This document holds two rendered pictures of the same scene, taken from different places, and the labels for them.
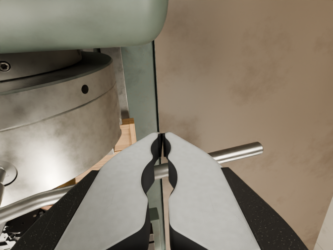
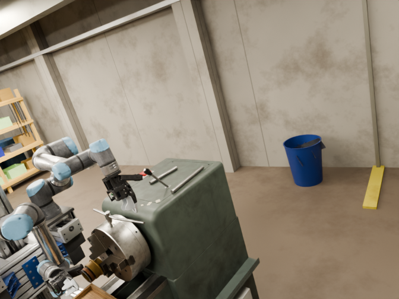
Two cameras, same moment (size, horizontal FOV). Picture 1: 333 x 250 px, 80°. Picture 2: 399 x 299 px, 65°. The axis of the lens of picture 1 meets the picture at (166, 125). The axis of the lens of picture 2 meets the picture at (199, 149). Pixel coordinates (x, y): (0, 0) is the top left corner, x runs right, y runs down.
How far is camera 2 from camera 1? 1.48 m
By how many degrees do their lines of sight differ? 98
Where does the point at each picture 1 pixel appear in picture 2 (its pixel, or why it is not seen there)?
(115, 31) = (147, 215)
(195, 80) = not seen: outside the picture
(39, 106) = (128, 224)
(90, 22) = (146, 213)
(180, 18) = not seen: outside the picture
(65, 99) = (132, 228)
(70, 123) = (127, 231)
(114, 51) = (159, 283)
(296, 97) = not seen: outside the picture
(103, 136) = (126, 244)
